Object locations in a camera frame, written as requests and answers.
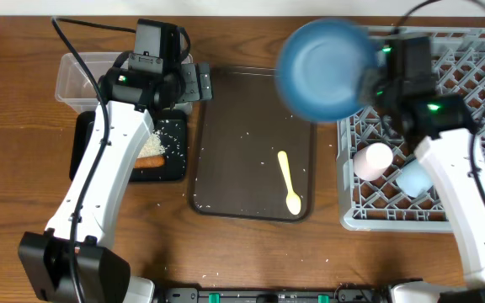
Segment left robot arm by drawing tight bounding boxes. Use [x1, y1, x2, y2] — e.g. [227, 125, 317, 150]
[18, 63, 212, 302]

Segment orange carrot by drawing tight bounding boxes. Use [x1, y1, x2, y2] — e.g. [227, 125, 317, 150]
[134, 155, 165, 169]

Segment grey dishwasher rack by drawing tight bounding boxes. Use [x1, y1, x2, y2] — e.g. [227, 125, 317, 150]
[336, 27, 485, 233]

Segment black rectangular tray bin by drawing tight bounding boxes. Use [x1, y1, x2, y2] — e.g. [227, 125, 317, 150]
[69, 110, 187, 182]

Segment pink cup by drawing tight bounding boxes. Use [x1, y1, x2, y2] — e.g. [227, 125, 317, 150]
[353, 143, 393, 181]

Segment light blue cup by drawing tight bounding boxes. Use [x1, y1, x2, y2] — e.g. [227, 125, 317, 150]
[395, 159, 433, 198]

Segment yellow plastic spoon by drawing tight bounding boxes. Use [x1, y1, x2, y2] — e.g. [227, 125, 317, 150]
[277, 151, 301, 215]

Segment spilled white rice pile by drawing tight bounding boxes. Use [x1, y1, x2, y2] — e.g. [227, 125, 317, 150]
[138, 131, 165, 158]

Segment brown serving tray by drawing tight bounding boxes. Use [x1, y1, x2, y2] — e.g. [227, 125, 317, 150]
[189, 66, 317, 223]

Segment dark blue plate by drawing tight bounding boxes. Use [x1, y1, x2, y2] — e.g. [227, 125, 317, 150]
[275, 19, 378, 122]

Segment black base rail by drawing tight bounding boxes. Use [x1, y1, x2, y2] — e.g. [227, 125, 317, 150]
[157, 286, 391, 303]

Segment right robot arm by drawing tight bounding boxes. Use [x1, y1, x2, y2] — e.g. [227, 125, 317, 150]
[359, 68, 485, 302]

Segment clear plastic waste bin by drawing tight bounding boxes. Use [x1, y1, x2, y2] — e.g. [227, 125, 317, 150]
[56, 51, 194, 113]

